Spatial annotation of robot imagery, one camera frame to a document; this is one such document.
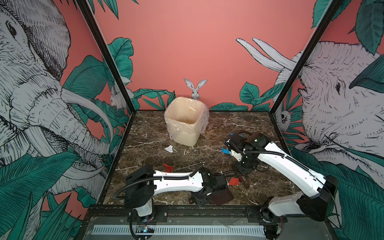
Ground red paper scrap front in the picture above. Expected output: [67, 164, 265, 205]
[229, 178, 240, 186]

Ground red paper scrap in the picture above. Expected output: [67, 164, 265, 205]
[229, 178, 240, 186]
[163, 164, 174, 173]

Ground dark brown dustpan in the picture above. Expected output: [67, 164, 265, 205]
[209, 186, 234, 205]

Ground dark brown hand brush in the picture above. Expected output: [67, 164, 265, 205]
[236, 170, 250, 189]

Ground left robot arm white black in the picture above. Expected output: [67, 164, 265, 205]
[113, 165, 234, 222]

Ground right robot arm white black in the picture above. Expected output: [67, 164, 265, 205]
[224, 132, 339, 222]

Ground red paper scrap left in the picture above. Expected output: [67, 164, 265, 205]
[163, 164, 174, 173]

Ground white paper scrap left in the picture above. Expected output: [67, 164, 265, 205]
[164, 145, 174, 153]

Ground cream plastic trash bin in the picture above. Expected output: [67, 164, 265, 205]
[164, 96, 209, 147]

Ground clear plastic bin liner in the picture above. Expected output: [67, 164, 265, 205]
[164, 96, 211, 142]

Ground small green circuit board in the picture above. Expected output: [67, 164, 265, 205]
[136, 225, 156, 235]

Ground white perforated vent strip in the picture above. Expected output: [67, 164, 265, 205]
[91, 225, 266, 237]

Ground black front mounting rail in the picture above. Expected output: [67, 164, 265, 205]
[75, 205, 314, 240]

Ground black right frame post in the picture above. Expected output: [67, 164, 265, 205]
[269, 0, 343, 115]

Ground black frame post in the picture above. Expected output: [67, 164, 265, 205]
[74, 0, 137, 114]
[269, 0, 343, 115]

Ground black left frame post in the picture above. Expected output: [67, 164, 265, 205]
[74, 0, 137, 114]

